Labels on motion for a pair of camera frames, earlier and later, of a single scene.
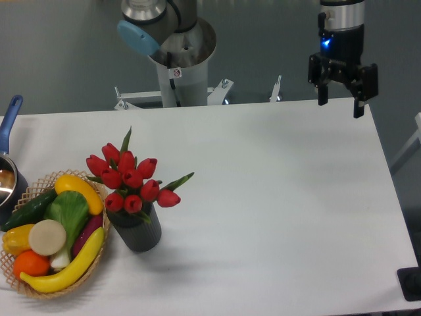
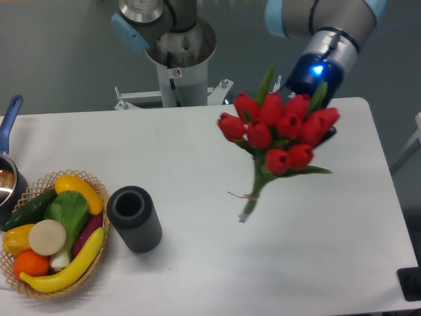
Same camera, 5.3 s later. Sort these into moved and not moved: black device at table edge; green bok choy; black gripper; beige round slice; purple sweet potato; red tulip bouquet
Moved: black gripper; red tulip bouquet
Not moved: black device at table edge; beige round slice; purple sweet potato; green bok choy
